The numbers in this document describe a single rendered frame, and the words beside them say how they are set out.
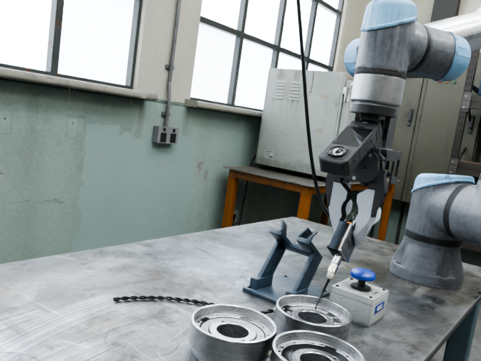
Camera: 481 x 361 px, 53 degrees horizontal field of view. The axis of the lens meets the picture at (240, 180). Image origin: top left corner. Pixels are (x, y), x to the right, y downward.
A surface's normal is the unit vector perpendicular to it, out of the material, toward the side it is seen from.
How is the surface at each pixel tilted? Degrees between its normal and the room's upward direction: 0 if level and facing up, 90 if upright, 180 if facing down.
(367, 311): 90
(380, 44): 90
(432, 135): 90
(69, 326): 0
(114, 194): 90
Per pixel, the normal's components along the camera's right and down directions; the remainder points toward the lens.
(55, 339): 0.14, -0.98
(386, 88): 0.09, 0.14
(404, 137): -0.59, 0.02
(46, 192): 0.80, 0.18
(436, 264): -0.07, -0.19
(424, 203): -0.88, -0.07
